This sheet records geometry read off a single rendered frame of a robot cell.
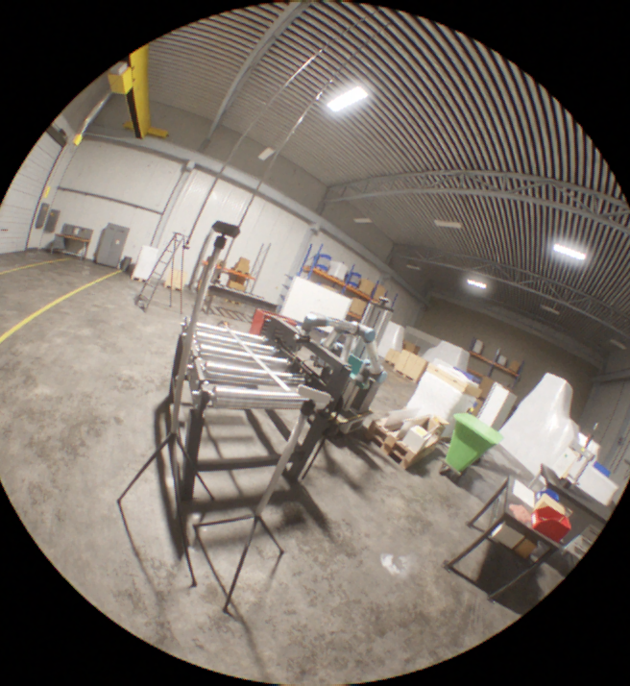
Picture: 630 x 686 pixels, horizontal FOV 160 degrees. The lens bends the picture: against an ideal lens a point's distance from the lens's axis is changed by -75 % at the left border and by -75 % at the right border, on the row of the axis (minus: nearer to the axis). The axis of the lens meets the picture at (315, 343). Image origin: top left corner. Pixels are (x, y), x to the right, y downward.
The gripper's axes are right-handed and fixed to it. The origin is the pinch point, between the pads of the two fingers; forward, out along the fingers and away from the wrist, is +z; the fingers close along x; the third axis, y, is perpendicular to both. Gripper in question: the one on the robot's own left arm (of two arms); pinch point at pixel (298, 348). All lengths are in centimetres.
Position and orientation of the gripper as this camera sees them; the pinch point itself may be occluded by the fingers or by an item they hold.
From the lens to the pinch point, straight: 192.0
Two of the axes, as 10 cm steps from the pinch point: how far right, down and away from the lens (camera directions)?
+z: -3.3, 7.4, 5.8
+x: 8.6, -0.1, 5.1
